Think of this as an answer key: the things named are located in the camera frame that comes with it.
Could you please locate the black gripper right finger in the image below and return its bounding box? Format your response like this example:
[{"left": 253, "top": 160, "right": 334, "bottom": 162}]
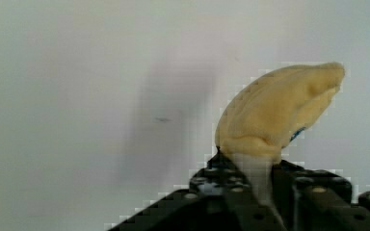
[{"left": 272, "top": 161, "right": 370, "bottom": 231}]

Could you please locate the plush peeled banana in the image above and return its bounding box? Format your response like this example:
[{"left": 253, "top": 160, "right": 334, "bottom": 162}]
[{"left": 215, "top": 63, "right": 345, "bottom": 207}]

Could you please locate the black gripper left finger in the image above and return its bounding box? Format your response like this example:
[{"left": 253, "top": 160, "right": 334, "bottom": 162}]
[{"left": 190, "top": 151, "right": 286, "bottom": 231}]

